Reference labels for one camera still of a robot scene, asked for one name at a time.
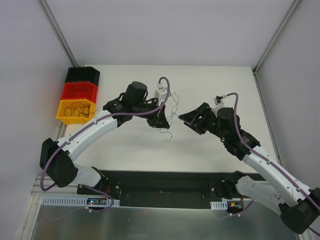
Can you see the aluminium frame post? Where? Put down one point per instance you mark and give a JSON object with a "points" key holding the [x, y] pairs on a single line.
{"points": [[57, 31], [277, 34]]}

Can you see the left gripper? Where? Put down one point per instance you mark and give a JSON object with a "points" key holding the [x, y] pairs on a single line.
{"points": [[155, 114]]}

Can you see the right aluminium frame post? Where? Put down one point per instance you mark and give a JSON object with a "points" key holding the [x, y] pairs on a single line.
{"points": [[277, 34]]}

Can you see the left aluminium frame post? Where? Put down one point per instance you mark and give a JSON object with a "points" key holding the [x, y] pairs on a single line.
{"points": [[57, 31]]}

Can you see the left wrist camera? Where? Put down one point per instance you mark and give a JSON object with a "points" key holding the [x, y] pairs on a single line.
{"points": [[161, 93]]}

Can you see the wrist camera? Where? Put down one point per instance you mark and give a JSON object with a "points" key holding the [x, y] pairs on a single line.
{"points": [[161, 93], [218, 100]]}

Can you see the red storage bin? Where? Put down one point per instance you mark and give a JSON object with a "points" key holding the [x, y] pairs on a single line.
{"points": [[79, 90]]}

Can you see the black storage bin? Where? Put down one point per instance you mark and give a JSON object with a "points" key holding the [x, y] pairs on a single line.
{"points": [[82, 74]]}

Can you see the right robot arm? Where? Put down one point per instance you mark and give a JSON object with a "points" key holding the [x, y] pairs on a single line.
{"points": [[296, 203]]}

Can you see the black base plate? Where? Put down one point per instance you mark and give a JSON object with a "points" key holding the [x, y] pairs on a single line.
{"points": [[177, 190]]}

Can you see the left white cable duct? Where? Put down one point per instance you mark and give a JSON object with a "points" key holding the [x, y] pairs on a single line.
{"points": [[68, 201]]}

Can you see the yellow storage bin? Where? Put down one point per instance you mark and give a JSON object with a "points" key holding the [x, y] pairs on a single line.
{"points": [[75, 111]]}

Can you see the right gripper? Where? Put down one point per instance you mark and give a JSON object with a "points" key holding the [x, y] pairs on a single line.
{"points": [[205, 119]]}

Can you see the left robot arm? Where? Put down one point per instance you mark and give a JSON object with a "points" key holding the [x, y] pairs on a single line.
{"points": [[57, 157]]}

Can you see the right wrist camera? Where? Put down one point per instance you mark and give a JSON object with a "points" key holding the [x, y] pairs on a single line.
{"points": [[218, 100]]}

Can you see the right white cable duct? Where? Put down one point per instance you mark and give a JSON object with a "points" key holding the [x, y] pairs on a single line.
{"points": [[219, 205]]}

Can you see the white cable duct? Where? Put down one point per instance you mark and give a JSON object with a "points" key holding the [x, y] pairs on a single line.
{"points": [[219, 205], [68, 201]]}

